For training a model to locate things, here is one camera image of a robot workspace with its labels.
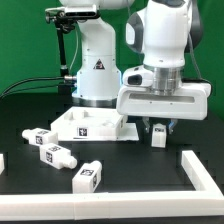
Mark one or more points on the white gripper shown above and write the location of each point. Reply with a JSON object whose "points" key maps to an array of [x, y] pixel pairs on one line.
{"points": [[187, 102]]}

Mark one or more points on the white square table top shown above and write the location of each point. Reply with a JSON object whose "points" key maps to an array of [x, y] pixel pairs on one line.
{"points": [[89, 123]]}

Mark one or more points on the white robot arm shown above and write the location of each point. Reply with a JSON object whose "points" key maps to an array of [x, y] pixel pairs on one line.
{"points": [[161, 32]]}

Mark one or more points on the white apriltag base sheet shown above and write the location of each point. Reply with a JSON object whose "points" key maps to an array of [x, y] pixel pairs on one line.
{"points": [[128, 133]]}

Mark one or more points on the white obstacle fence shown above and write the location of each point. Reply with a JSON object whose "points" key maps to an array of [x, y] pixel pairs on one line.
{"points": [[205, 199]]}

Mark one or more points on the white block left edge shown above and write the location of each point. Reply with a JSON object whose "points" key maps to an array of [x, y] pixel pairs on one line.
{"points": [[2, 165]]}

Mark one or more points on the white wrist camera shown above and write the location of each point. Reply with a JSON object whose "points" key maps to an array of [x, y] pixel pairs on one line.
{"points": [[138, 76]]}

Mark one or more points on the black camera stand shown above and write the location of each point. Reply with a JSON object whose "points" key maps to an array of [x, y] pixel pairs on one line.
{"points": [[65, 19]]}

